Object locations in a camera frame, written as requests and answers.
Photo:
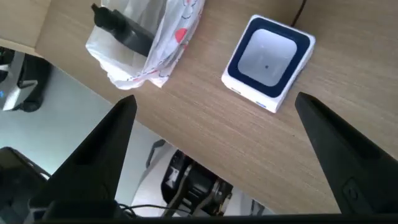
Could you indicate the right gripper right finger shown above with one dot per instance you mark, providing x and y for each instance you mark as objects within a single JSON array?
[{"x": 351, "y": 161}]

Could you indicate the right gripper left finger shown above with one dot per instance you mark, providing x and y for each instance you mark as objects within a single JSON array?
[{"x": 93, "y": 168}]

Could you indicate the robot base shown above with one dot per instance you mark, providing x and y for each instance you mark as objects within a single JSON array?
[{"x": 196, "y": 183}]

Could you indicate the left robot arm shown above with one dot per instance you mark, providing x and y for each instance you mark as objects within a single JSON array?
[{"x": 18, "y": 81}]

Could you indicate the white barcode scanner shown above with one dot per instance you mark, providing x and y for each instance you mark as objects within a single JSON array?
[{"x": 267, "y": 59}]

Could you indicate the white printed plastic bag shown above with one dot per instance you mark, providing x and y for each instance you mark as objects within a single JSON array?
[{"x": 169, "y": 40}]

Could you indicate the black wedge-shaped holder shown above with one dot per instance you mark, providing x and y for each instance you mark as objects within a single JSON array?
[{"x": 130, "y": 34}]

